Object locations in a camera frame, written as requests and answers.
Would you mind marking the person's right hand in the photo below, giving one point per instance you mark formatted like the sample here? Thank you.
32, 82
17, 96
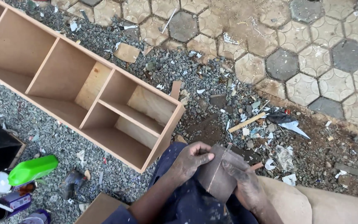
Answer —
249, 189

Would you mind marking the brown sandpaper sheet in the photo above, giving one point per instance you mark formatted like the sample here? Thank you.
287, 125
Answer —
218, 177

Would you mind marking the person's left hand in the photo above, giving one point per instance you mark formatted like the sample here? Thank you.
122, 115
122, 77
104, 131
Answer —
186, 165

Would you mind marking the square wood scrap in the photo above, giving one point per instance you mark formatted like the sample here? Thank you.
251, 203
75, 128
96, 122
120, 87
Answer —
126, 52

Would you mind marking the purple open tin can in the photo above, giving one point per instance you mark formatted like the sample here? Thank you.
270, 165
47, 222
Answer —
9, 205

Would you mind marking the brown board piece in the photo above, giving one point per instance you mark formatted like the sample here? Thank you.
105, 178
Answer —
99, 210

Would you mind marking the white paper shard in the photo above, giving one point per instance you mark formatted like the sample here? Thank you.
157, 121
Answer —
294, 128

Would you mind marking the black plastic scrap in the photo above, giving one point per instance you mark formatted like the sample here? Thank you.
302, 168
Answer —
277, 118

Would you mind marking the small narrow wood offcut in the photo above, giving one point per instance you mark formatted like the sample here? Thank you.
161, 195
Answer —
176, 90

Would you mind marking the wooden shelf cabinet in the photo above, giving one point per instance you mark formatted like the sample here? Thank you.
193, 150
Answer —
73, 77

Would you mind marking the green plastic bottle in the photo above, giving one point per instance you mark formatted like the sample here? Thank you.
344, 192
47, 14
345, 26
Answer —
31, 170

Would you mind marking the person's navy work trousers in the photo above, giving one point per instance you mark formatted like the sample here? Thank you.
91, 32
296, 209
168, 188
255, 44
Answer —
191, 205

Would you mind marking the light wooden stick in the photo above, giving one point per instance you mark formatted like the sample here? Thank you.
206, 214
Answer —
246, 122

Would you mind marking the white round lid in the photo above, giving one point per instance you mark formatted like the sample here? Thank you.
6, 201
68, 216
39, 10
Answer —
1, 183

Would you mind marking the black worn shoe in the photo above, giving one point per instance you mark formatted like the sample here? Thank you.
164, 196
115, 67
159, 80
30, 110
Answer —
72, 183

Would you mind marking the thin white strip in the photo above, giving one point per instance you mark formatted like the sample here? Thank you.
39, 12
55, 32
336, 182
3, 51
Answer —
169, 21

